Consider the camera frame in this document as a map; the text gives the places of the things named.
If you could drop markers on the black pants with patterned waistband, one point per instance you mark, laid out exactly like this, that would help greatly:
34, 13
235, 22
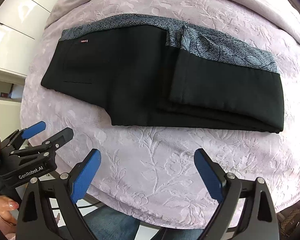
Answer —
161, 72

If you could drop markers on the white drawer cabinet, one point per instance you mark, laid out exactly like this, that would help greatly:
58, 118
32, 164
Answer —
22, 23

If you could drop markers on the left hand with painted nails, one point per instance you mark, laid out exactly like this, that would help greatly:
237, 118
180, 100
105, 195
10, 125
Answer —
6, 206

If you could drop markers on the lilac embossed bed blanket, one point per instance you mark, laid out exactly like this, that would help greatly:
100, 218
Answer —
149, 172

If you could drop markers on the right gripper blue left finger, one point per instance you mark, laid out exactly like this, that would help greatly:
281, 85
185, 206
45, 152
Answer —
82, 175

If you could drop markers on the blue jeans leg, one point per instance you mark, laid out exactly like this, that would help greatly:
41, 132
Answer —
107, 223

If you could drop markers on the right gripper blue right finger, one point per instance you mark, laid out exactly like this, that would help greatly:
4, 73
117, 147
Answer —
211, 174

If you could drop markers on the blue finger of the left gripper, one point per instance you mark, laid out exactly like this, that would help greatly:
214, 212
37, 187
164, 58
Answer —
58, 140
33, 130

